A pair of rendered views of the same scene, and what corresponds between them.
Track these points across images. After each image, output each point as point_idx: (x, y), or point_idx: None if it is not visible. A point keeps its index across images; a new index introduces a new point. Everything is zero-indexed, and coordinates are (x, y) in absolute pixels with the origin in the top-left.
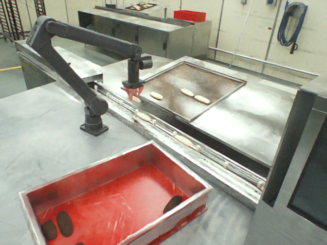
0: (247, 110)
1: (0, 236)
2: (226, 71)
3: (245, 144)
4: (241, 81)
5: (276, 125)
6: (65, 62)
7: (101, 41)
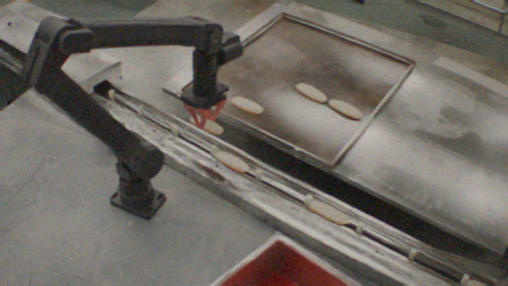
0: (430, 130)
1: None
2: (372, 36)
3: (438, 207)
4: (406, 62)
5: (477, 160)
6: (86, 96)
7: (148, 35)
